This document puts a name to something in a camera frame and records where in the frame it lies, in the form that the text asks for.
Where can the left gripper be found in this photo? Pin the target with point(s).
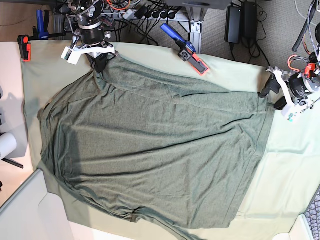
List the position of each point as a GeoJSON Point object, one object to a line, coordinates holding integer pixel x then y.
{"type": "Point", "coordinates": [300, 88]}

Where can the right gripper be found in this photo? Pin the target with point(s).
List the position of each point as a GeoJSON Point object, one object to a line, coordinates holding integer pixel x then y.
{"type": "Point", "coordinates": [90, 40]}

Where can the green T-shirt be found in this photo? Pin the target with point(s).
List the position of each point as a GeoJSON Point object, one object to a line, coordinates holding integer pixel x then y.
{"type": "Point", "coordinates": [139, 144]}

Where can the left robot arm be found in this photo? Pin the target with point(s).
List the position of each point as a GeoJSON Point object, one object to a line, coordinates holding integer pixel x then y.
{"type": "Point", "coordinates": [309, 66]}

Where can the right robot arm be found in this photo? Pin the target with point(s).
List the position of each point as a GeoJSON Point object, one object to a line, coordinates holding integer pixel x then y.
{"type": "Point", "coordinates": [89, 10]}

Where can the white power strip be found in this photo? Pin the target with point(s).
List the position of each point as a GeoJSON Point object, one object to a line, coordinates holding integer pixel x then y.
{"type": "Point", "coordinates": [164, 15]}

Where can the red black corner clamp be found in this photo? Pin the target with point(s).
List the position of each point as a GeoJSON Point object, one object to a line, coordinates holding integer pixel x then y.
{"type": "Point", "coordinates": [24, 47]}

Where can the black power brick right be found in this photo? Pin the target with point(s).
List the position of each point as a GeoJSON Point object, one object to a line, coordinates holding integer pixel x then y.
{"type": "Point", "coordinates": [249, 20]}

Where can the black power brick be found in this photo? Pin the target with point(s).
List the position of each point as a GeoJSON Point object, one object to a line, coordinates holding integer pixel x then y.
{"type": "Point", "coordinates": [233, 24]}
{"type": "Point", "coordinates": [249, 20]}

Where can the blue orange bar clamp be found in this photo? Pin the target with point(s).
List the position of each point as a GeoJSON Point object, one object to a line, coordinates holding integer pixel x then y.
{"type": "Point", "coordinates": [187, 51]}

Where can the black power brick left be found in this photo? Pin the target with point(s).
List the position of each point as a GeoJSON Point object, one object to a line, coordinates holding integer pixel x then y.
{"type": "Point", "coordinates": [233, 24]}

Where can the white paper roll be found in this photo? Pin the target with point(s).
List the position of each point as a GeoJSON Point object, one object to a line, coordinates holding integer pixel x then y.
{"type": "Point", "coordinates": [8, 144]}

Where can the white foam board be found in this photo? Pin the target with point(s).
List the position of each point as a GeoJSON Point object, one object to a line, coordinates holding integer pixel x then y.
{"type": "Point", "coordinates": [32, 213]}

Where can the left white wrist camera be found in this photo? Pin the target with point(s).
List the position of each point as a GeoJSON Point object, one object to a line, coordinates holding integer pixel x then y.
{"type": "Point", "coordinates": [291, 113]}

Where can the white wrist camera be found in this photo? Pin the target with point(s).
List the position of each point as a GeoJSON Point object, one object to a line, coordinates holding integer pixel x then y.
{"type": "Point", "coordinates": [291, 113]}
{"type": "Point", "coordinates": [71, 56]}

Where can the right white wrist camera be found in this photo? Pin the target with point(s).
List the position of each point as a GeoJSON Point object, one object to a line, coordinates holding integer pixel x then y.
{"type": "Point", "coordinates": [71, 56]}

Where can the blue clamp handle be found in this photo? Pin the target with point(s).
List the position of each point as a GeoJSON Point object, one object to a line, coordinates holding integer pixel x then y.
{"type": "Point", "coordinates": [40, 32]}

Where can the aluminium frame leg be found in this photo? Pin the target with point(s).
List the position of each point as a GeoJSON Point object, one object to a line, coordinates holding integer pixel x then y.
{"type": "Point", "coordinates": [196, 12]}

